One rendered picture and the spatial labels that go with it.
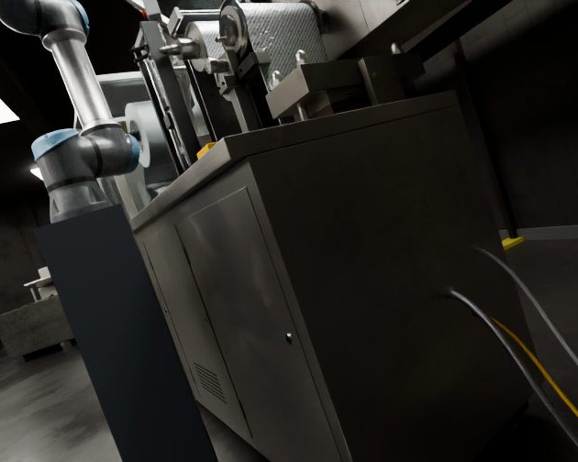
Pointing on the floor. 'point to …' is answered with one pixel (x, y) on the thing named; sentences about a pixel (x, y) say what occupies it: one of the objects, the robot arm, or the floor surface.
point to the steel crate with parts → (34, 329)
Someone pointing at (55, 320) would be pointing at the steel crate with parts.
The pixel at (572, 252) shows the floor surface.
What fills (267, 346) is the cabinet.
